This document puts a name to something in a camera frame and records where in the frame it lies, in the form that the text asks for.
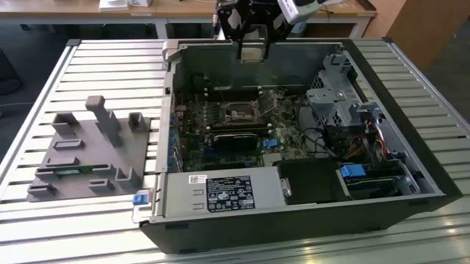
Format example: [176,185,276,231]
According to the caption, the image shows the metal drive cage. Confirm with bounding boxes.
[304,53,386,127]

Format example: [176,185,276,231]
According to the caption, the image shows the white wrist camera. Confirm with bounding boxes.
[276,0,320,24]

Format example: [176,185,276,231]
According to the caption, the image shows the silver power supply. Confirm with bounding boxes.
[163,166,287,218]

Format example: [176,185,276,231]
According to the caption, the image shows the plain white box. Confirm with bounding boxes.
[99,0,129,12]

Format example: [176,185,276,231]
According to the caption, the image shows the silver chipset heatsink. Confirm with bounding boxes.
[262,152,282,167]

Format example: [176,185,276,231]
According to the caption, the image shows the black plastic shroud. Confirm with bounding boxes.
[274,158,351,206]

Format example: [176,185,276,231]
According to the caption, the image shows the green RAM stick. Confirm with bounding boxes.
[55,164,111,175]

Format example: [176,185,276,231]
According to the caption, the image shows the blue disk carrier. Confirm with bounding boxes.
[339,163,368,179]

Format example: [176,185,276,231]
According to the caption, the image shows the silver CPU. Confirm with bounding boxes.
[240,46,268,64]

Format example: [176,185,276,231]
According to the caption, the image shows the CPU socket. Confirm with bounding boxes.
[221,100,264,124]

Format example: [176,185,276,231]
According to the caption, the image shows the green motherboard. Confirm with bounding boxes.
[172,87,312,173]

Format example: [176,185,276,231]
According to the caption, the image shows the black PC case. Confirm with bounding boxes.
[137,37,465,255]

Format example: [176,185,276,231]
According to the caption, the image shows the black graphics card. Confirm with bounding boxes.
[211,131,260,152]

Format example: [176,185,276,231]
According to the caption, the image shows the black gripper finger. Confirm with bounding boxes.
[216,2,251,60]
[262,5,295,60]

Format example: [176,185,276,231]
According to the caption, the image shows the grey parts rack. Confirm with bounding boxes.
[25,95,153,204]

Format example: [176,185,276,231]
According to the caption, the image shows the yellow red power wires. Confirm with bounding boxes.
[344,134,390,163]

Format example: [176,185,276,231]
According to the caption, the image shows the metal socket cover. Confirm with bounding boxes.
[255,89,287,116]

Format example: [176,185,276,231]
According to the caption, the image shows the wooden desk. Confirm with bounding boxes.
[0,0,378,39]

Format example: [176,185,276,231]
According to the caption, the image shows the black rounded object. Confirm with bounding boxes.
[0,48,23,96]

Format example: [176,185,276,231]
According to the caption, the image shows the wooden cabinet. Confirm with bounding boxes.
[363,0,470,72]

